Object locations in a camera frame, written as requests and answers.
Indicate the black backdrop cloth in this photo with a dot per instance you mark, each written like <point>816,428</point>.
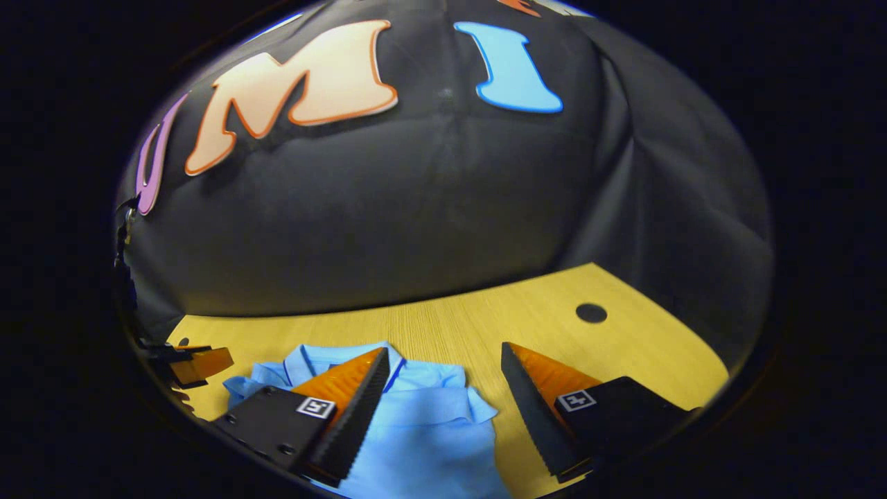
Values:
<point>416,208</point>

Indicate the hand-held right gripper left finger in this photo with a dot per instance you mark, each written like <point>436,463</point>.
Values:
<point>357,423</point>

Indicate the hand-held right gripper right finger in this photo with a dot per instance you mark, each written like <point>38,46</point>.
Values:
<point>530,416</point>

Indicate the light blue T-shirt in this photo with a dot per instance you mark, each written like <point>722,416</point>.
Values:
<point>429,430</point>

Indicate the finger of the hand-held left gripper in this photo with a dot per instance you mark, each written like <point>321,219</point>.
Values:
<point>201,366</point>

